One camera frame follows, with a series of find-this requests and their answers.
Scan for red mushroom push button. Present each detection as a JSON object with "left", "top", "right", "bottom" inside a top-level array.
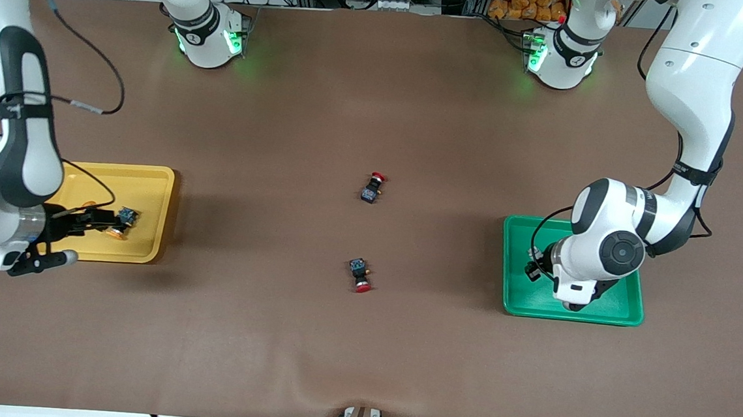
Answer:
[
  {"left": 347, "top": 257, "right": 375, "bottom": 294},
  {"left": 359, "top": 170, "right": 389, "bottom": 206}
]

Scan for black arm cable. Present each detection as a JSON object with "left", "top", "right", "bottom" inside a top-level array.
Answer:
[
  {"left": 8, "top": 0, "right": 132, "bottom": 214},
  {"left": 528, "top": 0, "right": 730, "bottom": 279}
]

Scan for yellow plastic tray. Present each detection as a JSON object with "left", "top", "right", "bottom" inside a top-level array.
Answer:
[{"left": 38, "top": 158, "right": 177, "bottom": 268}]

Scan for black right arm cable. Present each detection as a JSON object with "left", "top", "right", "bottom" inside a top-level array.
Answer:
[{"left": 8, "top": 0, "right": 132, "bottom": 214}]

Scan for brown table mat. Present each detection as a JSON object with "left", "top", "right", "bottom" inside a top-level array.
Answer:
[{"left": 0, "top": 0, "right": 743, "bottom": 417}]

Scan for white power strip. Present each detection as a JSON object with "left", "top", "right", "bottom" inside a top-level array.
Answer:
[{"left": 376, "top": 0, "right": 426, "bottom": 14}]

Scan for orange snack bags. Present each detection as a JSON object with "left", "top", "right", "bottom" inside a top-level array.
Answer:
[{"left": 486, "top": 0, "right": 573, "bottom": 25}]

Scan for green plastic tray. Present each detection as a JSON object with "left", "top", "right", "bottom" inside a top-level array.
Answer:
[{"left": 496, "top": 215, "right": 651, "bottom": 328}]

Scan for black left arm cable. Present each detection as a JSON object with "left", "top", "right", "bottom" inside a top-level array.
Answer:
[{"left": 528, "top": 0, "right": 730, "bottom": 279}]

